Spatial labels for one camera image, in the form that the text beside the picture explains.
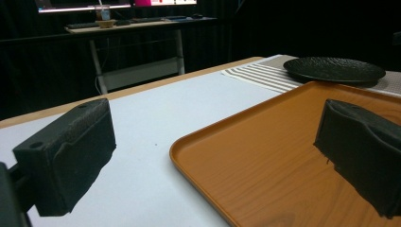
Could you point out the small beige bowl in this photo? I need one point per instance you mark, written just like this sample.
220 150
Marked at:
106 23

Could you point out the black textured plate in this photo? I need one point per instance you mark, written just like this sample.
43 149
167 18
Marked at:
334 69

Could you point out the computer monitor with pink screen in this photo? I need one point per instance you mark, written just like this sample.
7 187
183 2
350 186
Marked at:
164 2

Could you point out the black computer mouse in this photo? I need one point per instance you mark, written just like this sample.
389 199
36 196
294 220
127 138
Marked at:
197 15

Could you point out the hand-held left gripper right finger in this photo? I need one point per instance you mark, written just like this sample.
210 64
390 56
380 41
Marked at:
362 148

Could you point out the black keyboard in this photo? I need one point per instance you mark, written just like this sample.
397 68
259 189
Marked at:
82 25
147 19

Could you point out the striped beige placemat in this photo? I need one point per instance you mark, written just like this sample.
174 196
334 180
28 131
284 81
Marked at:
268 75

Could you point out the white-legged background desk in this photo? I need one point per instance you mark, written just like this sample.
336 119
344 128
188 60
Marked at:
135 47

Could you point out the clear drink cup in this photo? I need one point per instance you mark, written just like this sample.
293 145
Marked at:
103 13

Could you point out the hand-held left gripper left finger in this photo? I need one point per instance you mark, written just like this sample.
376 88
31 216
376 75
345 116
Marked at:
67 157

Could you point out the orange wood-grain tray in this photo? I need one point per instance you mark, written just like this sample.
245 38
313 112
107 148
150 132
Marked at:
268 164

